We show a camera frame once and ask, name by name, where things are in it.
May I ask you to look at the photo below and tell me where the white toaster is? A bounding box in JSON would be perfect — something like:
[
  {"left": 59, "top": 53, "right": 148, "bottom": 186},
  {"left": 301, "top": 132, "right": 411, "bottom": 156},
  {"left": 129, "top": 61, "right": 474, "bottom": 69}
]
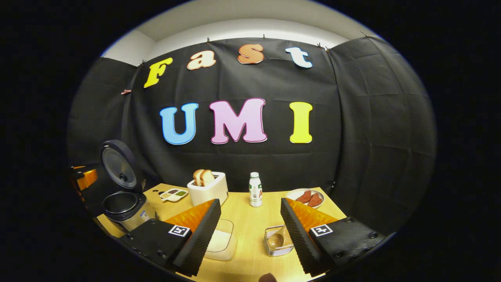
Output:
[{"left": 187, "top": 172, "right": 229, "bottom": 207}]

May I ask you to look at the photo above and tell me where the white milk bottle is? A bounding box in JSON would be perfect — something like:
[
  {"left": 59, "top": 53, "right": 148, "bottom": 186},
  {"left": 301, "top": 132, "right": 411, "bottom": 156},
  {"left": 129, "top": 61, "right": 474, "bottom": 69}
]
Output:
[{"left": 249, "top": 172, "right": 263, "bottom": 208}]

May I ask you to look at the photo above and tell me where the white divided condiment tray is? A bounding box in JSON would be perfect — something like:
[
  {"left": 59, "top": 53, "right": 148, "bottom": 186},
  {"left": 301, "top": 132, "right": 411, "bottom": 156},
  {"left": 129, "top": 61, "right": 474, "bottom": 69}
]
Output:
[{"left": 159, "top": 188, "right": 189, "bottom": 202}]

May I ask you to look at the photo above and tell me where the white round plate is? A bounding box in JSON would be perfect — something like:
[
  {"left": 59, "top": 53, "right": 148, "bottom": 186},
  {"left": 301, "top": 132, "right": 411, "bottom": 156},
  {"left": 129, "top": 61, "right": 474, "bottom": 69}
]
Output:
[{"left": 286, "top": 188, "right": 325, "bottom": 209}]

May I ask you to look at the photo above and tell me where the dark steel rice cooker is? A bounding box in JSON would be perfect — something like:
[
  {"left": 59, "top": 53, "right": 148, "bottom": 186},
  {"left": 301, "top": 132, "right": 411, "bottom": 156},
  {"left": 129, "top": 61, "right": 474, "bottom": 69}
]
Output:
[{"left": 100, "top": 139, "right": 158, "bottom": 233}]

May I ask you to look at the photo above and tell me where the clear container of white rice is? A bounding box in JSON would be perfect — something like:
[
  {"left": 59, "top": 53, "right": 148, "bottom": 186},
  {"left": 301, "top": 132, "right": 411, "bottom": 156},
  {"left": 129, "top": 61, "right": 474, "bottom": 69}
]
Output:
[{"left": 204, "top": 218, "right": 234, "bottom": 261}]

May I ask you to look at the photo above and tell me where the metal wire chopstick holder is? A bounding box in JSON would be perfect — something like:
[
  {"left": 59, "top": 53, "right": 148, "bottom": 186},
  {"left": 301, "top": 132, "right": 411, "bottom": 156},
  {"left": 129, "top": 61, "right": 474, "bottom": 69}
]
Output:
[{"left": 265, "top": 225, "right": 295, "bottom": 257}]

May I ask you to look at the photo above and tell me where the black backdrop cloth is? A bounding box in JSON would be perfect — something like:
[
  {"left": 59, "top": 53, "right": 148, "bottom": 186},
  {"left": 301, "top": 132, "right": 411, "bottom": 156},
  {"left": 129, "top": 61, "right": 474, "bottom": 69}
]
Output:
[{"left": 67, "top": 33, "right": 438, "bottom": 235}]

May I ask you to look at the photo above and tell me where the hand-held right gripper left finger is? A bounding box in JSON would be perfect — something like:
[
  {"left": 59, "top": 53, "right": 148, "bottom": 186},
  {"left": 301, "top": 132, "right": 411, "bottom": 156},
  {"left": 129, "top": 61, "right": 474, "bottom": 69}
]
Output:
[{"left": 119, "top": 199, "right": 222, "bottom": 277}]

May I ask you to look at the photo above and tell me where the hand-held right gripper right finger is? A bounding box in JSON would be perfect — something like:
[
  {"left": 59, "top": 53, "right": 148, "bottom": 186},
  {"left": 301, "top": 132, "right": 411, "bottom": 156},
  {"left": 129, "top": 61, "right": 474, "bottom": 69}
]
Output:
[{"left": 280, "top": 197, "right": 396, "bottom": 275}]

